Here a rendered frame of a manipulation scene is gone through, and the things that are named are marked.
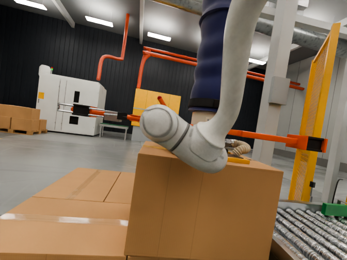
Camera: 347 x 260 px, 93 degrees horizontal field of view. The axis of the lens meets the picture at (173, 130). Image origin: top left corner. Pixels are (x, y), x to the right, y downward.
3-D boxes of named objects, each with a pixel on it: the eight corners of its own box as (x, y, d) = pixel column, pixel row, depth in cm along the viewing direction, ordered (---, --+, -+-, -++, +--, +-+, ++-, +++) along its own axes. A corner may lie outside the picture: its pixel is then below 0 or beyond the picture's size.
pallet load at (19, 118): (47, 132, 654) (49, 110, 651) (30, 135, 555) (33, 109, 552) (11, 128, 629) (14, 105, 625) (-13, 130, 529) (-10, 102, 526)
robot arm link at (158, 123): (134, 126, 54) (167, 148, 56) (127, 129, 39) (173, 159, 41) (153, 99, 54) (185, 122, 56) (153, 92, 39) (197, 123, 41)
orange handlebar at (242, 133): (251, 138, 90) (252, 131, 90) (298, 146, 60) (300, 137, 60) (74, 113, 80) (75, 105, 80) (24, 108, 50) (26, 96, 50)
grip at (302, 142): (303, 148, 66) (306, 136, 66) (326, 152, 58) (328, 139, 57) (285, 146, 65) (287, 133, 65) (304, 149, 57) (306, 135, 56)
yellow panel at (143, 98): (170, 143, 911) (177, 98, 901) (174, 145, 822) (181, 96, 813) (129, 137, 863) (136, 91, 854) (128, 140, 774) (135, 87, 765)
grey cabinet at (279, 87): (282, 105, 193) (287, 80, 192) (286, 104, 188) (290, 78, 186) (267, 102, 190) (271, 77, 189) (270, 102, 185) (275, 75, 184)
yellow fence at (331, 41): (281, 220, 219) (308, 62, 211) (290, 223, 214) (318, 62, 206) (287, 263, 144) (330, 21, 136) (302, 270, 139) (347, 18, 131)
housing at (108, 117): (122, 122, 83) (123, 113, 83) (119, 122, 76) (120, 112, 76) (107, 119, 82) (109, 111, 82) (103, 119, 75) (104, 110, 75)
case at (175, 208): (227, 212, 109) (237, 152, 107) (268, 264, 69) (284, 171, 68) (136, 203, 103) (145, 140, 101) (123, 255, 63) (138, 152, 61)
